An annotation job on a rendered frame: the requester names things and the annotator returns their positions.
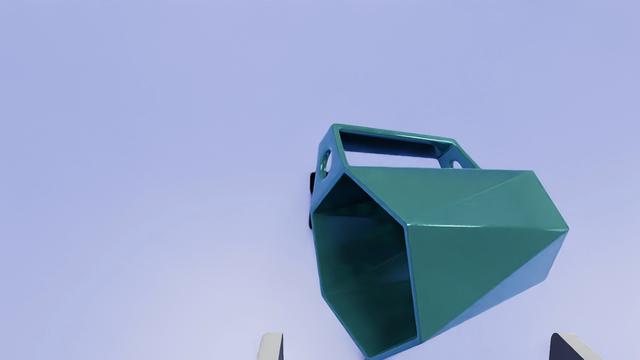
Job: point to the teal faceted mug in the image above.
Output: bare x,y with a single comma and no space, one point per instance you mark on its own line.
465,235

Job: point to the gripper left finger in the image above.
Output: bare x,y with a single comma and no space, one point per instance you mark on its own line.
270,348

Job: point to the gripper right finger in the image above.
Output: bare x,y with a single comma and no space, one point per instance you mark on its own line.
570,349

